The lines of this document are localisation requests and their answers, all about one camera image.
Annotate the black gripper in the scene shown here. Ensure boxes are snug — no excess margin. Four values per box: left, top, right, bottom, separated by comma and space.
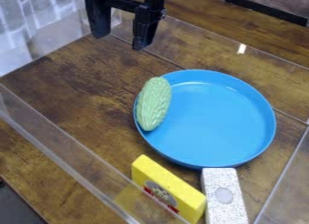
84, 0, 165, 51

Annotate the blue round tray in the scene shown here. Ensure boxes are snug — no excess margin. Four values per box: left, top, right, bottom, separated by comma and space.
139, 70, 276, 169

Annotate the white curtain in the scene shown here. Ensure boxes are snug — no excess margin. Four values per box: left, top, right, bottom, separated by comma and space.
0, 0, 89, 77

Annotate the green bitter gourd toy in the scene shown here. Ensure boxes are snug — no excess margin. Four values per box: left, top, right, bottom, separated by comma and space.
135, 77, 171, 131

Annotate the yellow sponge block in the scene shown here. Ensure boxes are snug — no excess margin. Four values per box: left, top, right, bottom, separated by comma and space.
129, 154, 207, 224

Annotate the white speckled block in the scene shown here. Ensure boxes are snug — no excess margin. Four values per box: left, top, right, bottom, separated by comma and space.
200, 168, 248, 224

